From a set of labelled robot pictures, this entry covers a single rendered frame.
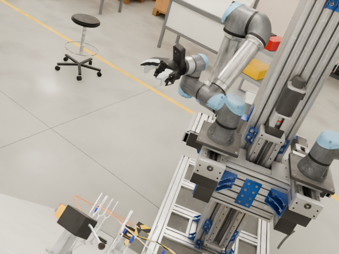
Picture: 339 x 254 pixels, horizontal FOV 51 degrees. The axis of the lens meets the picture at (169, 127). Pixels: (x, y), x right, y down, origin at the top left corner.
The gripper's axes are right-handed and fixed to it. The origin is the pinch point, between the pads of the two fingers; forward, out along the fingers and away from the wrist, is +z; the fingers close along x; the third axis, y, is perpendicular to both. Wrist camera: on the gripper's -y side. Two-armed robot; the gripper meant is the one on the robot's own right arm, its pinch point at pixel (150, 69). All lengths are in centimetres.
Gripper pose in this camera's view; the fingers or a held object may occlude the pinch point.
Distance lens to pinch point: 132.4
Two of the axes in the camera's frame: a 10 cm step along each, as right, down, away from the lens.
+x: -6.9, -6.3, 3.7
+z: -6.3, 2.6, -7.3
